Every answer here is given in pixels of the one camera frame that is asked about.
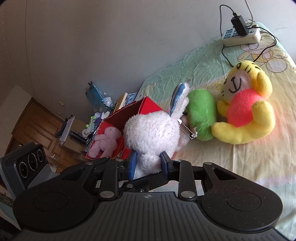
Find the pink plush bear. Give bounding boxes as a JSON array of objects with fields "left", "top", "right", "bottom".
[{"left": 88, "top": 126, "right": 121, "bottom": 159}]

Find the white plush rabbit blue bow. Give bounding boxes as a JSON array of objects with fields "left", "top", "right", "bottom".
[{"left": 123, "top": 82, "right": 190, "bottom": 179}]

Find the small green frog toy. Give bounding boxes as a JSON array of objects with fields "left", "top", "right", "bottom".
[{"left": 86, "top": 115, "right": 96, "bottom": 128}]

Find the purple plush toy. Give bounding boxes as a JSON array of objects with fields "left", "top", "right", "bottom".
[{"left": 93, "top": 111, "right": 110, "bottom": 130}]

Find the red cardboard box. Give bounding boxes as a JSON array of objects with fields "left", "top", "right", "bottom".
[{"left": 95, "top": 97, "right": 162, "bottom": 160}]

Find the yellow book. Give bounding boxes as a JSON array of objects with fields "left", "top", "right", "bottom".
[{"left": 114, "top": 92, "right": 127, "bottom": 112}]

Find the green plush toy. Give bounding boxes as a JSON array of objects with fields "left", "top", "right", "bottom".
[{"left": 186, "top": 89, "right": 217, "bottom": 141}]

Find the wooden cabinet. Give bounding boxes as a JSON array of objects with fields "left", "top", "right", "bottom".
[{"left": 6, "top": 98, "right": 82, "bottom": 172}]

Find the blue paper bag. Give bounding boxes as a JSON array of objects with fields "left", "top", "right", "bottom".
[{"left": 85, "top": 81, "right": 104, "bottom": 108}]

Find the yellow plush tiger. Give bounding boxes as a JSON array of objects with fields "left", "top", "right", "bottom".
[{"left": 211, "top": 60, "right": 275, "bottom": 145}]

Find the green cartoon bed sheet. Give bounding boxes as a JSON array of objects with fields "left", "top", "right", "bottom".
[{"left": 137, "top": 24, "right": 295, "bottom": 240}]

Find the black device with round dials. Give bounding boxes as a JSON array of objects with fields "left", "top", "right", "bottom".
[{"left": 1, "top": 142, "right": 51, "bottom": 199}]

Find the white power strip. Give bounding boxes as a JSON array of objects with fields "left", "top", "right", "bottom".
[{"left": 221, "top": 28, "right": 261, "bottom": 47}]

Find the black charger adapter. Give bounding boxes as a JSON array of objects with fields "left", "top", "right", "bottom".
[{"left": 231, "top": 13, "right": 249, "bottom": 36}]

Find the black charger cable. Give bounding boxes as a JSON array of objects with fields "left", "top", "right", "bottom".
[{"left": 219, "top": 4, "right": 278, "bottom": 68}]

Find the white power strip cord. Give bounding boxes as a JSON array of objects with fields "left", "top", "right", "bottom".
[{"left": 244, "top": 0, "right": 255, "bottom": 24}]

